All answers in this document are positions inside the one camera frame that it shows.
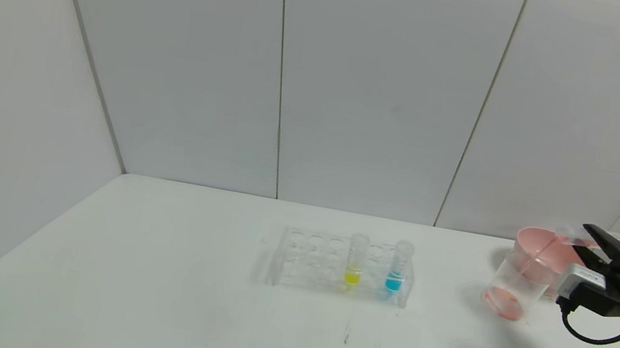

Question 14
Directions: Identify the test tube with red pigment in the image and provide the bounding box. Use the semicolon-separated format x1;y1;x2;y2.
554;223;620;255

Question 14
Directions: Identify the clear plastic test tube rack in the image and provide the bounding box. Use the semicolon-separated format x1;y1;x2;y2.
265;223;419;311

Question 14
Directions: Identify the pink bowl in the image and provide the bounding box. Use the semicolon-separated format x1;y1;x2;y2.
507;224;590;303

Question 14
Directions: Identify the test tube with yellow pigment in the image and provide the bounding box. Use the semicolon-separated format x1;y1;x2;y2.
342;232;371;288

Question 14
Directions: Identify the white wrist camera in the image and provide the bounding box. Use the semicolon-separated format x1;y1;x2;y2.
555;262;609;306

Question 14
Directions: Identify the clear plastic cup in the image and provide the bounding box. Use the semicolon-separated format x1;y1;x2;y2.
478;249;555;327

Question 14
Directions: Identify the test tube with blue pigment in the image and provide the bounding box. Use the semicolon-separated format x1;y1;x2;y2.
383;239;416;296

